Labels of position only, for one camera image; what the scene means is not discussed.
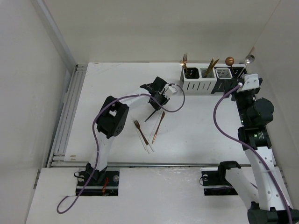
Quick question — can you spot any copper four-tine fork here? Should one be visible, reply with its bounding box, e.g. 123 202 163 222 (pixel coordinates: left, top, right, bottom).
179 60 187 70

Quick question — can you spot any aluminium table edge rail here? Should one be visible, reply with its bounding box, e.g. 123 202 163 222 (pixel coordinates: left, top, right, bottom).
44 64 88 168

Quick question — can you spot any copper round spoon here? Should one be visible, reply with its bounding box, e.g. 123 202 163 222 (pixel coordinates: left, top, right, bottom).
225 56 235 77

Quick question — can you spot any clear chopstick under knife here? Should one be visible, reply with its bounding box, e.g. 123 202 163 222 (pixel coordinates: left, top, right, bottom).
149 113 162 142

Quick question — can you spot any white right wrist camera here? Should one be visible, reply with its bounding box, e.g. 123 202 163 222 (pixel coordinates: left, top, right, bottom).
237 73 260 92

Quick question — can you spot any clear chopstick left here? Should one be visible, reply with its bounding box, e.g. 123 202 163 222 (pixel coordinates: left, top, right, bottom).
134 126 150 154

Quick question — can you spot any silver spoon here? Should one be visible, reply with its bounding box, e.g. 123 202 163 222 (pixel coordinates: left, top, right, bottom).
238 54 255 78

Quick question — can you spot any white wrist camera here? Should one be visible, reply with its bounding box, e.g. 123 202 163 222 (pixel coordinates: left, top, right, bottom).
237 73 260 92
162 84 178 98

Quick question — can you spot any small copper three-tine fork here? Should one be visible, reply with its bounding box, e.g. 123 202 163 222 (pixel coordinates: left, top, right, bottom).
133 120 149 145

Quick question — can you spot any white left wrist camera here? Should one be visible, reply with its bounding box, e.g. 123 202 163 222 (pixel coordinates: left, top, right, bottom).
162 84 178 98

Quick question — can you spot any gold knife green handle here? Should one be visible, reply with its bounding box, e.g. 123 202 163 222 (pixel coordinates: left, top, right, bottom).
205 58 214 77

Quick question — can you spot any white utensil caddy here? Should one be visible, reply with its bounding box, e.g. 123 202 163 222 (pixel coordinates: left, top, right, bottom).
180 67 217 95

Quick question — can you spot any copper knife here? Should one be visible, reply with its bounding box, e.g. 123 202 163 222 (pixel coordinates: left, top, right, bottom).
152 111 165 144

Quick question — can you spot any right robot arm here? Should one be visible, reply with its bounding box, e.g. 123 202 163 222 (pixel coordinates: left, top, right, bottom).
213 77 299 224

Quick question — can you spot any gold fork green handle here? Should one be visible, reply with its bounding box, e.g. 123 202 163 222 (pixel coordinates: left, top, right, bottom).
182 53 188 70

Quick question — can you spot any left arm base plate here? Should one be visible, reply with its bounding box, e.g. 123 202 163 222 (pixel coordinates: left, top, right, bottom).
74 170 120 196

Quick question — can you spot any black utensil caddy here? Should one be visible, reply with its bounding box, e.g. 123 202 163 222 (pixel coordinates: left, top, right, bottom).
211 67 247 94

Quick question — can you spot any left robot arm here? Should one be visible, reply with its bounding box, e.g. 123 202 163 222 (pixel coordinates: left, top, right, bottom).
85 77 177 185

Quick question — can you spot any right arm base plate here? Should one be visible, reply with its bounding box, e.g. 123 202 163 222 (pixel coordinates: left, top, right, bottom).
199 170 238 196

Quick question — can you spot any clear chopstick beside fork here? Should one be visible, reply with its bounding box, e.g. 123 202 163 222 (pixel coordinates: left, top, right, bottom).
135 123 155 152

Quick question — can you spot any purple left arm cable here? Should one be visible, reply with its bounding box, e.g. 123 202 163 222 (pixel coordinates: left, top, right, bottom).
57 84 185 215

